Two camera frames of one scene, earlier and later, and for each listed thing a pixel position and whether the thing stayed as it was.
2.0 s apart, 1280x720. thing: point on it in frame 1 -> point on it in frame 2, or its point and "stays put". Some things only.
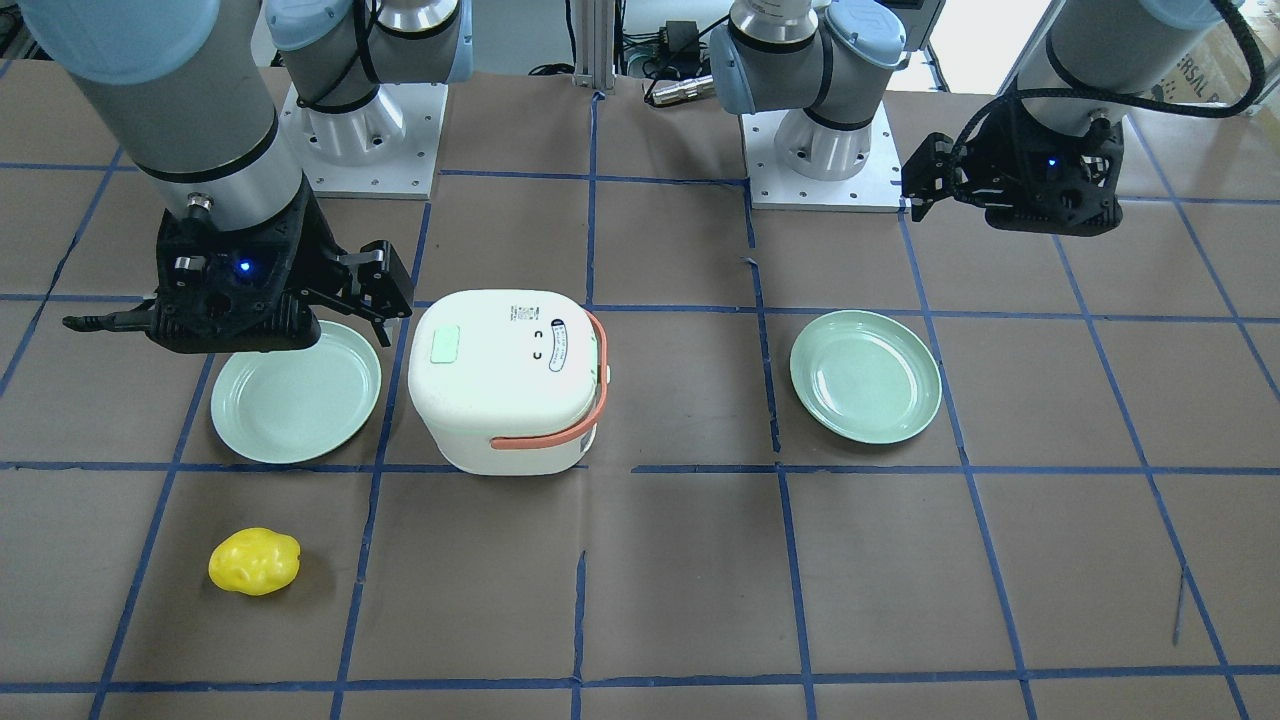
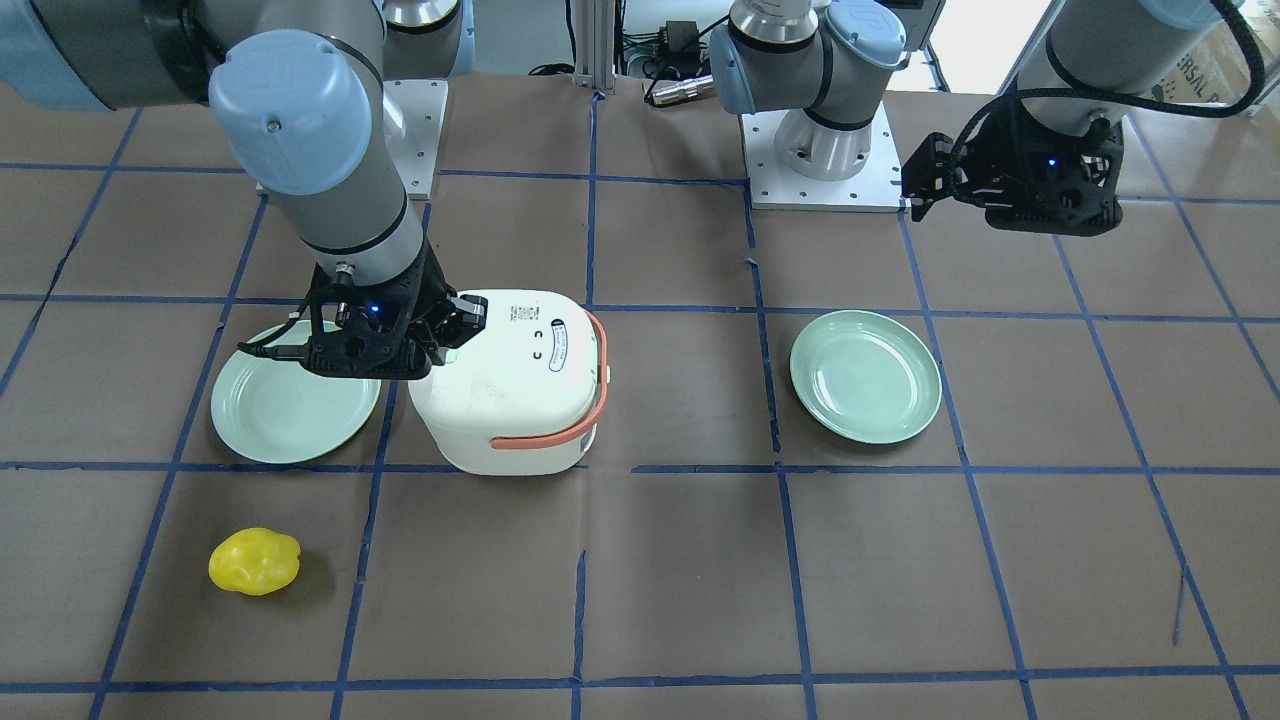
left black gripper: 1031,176 stays put
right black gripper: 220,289 -> 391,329
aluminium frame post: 595,44 stays put
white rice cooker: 512,383 stays put
